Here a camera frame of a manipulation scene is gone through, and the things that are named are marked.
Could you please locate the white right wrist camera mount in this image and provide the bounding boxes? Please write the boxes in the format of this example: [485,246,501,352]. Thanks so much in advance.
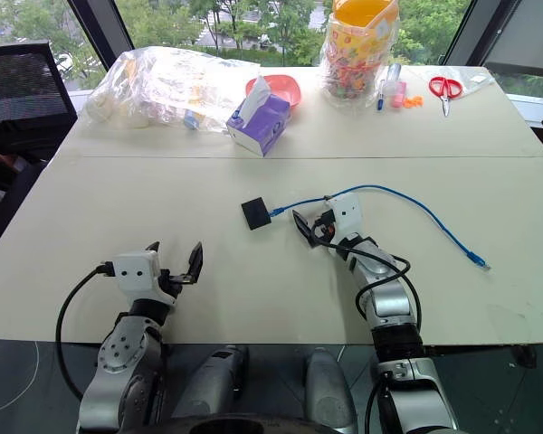
[323,193,363,237]

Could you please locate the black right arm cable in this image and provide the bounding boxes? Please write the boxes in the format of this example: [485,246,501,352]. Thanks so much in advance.
[310,220,424,433]

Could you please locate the black mesh office chair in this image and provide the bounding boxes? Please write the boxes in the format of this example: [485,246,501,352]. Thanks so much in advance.
[0,40,79,263]

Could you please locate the blue white small packet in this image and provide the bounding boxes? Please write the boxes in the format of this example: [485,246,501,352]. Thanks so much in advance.
[182,108,206,132]

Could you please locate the yellow plastic cup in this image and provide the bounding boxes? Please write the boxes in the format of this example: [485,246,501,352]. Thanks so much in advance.
[332,0,400,41]

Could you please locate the red handled scissors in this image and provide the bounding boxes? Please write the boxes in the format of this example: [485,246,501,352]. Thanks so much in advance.
[428,75,464,118]

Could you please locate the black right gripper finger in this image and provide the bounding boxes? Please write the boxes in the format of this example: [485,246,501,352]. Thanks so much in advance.
[291,209,320,250]

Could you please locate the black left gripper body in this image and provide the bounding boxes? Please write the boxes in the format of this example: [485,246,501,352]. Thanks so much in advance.
[157,268,196,300]

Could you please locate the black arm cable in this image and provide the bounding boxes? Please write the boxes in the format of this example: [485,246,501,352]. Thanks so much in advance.
[310,220,424,433]
[54,262,115,401]

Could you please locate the pink eraser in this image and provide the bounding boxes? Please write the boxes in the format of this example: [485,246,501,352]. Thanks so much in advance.
[390,80,409,109]

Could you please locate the purple tissue box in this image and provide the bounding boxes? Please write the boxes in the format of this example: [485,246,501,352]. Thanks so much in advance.
[225,75,293,158]

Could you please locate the blue cable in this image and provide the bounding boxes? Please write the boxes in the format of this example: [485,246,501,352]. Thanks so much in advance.
[270,184,492,272]

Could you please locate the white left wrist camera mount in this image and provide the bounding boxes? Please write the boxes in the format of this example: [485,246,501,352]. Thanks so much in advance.
[111,250,176,309]

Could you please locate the dark rounded robot torso rim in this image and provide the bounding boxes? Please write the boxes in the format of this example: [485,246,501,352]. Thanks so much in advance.
[130,414,345,434]

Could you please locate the small flat clear plastic bag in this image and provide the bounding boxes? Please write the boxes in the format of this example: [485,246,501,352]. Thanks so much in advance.
[414,66,498,99]

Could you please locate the pink plastic bowl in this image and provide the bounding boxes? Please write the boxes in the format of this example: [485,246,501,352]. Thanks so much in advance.
[244,73,302,110]

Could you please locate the black table foot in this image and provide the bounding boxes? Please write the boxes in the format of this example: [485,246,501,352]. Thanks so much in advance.
[508,344,538,370]

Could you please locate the black square adapter box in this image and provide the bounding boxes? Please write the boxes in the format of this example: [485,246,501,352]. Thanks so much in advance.
[241,195,273,231]

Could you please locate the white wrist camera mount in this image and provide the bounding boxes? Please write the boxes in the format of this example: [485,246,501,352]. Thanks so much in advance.
[323,193,363,237]
[111,250,176,309]

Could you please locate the large clear plastic bag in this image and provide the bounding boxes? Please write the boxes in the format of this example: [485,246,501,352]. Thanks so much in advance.
[84,44,262,135]

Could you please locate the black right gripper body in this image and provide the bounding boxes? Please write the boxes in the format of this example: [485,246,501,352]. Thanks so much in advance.
[311,209,339,249]

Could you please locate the silver grey rounded robot leg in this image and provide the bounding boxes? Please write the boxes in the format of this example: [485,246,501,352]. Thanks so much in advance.
[171,344,251,420]
[303,346,359,434]

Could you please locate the clear bag of colourful cups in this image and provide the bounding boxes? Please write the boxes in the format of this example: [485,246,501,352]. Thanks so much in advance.
[318,0,402,115]

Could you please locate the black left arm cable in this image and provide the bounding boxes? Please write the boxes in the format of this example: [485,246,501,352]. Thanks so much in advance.
[54,262,115,401]

